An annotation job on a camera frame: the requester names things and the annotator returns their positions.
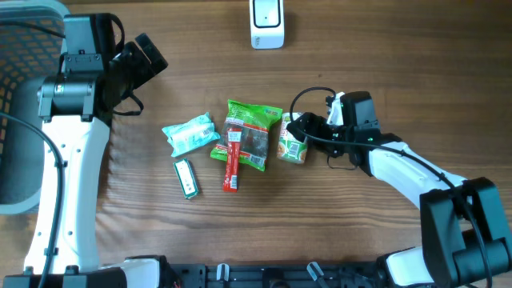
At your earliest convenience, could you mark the instant noodle cup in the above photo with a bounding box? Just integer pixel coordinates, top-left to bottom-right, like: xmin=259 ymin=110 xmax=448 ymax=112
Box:
xmin=277 ymin=113 xmax=308 ymax=164

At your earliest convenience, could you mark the green snack bag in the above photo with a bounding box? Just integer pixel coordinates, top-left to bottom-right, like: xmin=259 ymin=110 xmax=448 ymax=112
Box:
xmin=210 ymin=99 xmax=282 ymax=172

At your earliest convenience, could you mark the light blue tissue pack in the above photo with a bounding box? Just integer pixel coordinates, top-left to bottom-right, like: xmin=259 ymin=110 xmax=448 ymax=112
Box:
xmin=162 ymin=112 xmax=221 ymax=158

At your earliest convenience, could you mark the red stick packet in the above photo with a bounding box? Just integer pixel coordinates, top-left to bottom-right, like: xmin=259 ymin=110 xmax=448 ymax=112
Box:
xmin=222 ymin=128 xmax=242 ymax=193

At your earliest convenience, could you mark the green white gum box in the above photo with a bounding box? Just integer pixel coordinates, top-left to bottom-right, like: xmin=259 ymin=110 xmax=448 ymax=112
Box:
xmin=174 ymin=158 xmax=199 ymax=199

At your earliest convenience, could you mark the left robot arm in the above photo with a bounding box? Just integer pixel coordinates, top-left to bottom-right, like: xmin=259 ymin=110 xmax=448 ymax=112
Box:
xmin=3 ymin=13 xmax=178 ymax=287

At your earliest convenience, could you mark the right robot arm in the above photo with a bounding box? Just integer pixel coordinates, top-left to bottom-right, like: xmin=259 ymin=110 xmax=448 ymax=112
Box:
xmin=286 ymin=89 xmax=511 ymax=287

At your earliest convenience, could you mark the white barcode scanner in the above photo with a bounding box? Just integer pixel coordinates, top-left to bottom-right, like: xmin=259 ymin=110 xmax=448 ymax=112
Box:
xmin=249 ymin=0 xmax=285 ymax=50

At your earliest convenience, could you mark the grey plastic mesh basket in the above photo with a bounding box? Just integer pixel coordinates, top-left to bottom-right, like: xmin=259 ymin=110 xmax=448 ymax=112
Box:
xmin=0 ymin=0 xmax=71 ymax=216

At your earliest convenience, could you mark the right camera black cable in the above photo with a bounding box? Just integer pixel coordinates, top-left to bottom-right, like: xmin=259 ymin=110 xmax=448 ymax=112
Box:
xmin=288 ymin=86 xmax=494 ymax=288

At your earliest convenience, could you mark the camera black cable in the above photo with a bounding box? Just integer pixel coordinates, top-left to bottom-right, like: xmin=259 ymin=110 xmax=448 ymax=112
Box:
xmin=288 ymin=86 xmax=494 ymax=288
xmin=0 ymin=19 xmax=67 ymax=288

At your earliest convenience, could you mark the left camera black cable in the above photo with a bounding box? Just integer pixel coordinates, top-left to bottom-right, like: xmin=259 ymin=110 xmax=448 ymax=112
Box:
xmin=0 ymin=19 xmax=67 ymax=288

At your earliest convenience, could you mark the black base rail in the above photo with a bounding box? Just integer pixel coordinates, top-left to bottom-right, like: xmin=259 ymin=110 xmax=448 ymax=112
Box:
xmin=168 ymin=262 xmax=388 ymax=288

